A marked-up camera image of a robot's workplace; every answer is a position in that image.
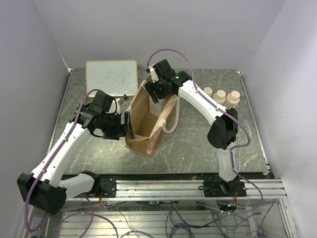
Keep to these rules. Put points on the yellow-framed whiteboard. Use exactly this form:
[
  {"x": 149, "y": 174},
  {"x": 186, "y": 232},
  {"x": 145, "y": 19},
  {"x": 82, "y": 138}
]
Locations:
[{"x": 117, "y": 78}]

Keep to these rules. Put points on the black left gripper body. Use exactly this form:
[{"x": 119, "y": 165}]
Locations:
[{"x": 111, "y": 125}]

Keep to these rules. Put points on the brown canvas tote bag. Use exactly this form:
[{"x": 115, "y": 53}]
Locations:
[{"x": 147, "y": 128}]

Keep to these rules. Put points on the white square bottle black cap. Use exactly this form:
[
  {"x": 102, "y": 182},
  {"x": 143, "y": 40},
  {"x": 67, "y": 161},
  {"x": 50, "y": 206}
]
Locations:
[{"x": 157, "y": 108}]

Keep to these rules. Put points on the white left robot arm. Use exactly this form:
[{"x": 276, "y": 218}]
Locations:
[{"x": 44, "y": 187}]

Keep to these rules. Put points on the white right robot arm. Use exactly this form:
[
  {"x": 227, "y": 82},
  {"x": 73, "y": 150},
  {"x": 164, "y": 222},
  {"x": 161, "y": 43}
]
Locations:
[{"x": 223, "y": 131}]

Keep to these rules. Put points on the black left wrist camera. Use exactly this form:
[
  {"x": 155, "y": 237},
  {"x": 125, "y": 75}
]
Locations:
[{"x": 102, "y": 102}]

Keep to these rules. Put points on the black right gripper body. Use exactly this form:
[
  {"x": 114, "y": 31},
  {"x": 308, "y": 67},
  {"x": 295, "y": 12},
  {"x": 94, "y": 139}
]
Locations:
[{"x": 159, "y": 88}]

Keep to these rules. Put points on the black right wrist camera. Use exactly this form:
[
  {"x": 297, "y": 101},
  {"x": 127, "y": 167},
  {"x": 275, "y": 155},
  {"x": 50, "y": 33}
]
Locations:
[{"x": 161, "y": 70}]

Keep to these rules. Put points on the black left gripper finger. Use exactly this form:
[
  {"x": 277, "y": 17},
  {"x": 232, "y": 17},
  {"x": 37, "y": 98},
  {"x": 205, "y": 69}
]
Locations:
[
  {"x": 129, "y": 132},
  {"x": 126, "y": 119}
]

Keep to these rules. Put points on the green bottle white cap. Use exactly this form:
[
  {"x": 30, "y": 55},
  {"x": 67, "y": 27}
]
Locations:
[{"x": 208, "y": 91}]

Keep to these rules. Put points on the beige bottle front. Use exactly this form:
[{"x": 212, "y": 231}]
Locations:
[{"x": 220, "y": 96}]

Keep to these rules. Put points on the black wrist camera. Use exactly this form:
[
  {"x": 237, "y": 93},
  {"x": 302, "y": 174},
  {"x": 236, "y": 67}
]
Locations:
[
  {"x": 161, "y": 70},
  {"x": 102, "y": 102}
]

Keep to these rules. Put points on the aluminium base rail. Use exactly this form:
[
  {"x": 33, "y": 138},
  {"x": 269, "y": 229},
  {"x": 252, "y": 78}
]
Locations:
[{"x": 199, "y": 186}]

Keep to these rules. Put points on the beige bottle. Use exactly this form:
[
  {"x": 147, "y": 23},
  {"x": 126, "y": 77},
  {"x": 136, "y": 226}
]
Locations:
[
  {"x": 232, "y": 100},
  {"x": 220, "y": 96}
]

